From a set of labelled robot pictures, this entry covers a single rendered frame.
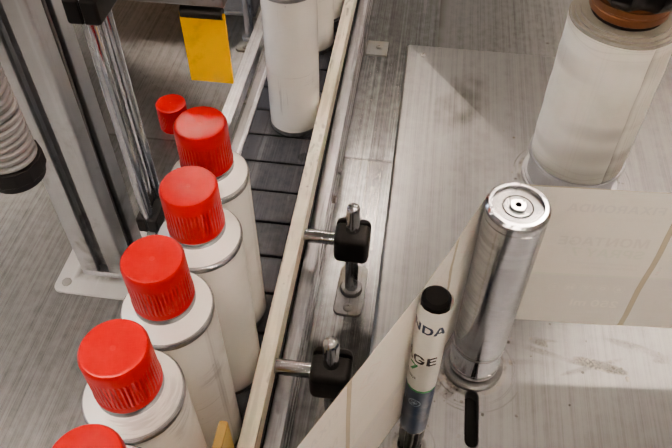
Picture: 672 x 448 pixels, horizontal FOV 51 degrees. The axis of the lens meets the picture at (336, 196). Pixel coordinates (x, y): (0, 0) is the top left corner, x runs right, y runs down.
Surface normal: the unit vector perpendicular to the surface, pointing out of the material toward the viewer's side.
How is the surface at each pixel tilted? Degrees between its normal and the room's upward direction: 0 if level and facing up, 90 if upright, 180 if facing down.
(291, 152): 0
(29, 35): 90
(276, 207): 0
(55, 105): 90
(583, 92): 91
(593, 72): 87
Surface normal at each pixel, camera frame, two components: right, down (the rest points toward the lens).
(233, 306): 0.65, 0.56
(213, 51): -0.14, 0.73
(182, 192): 0.01, -0.70
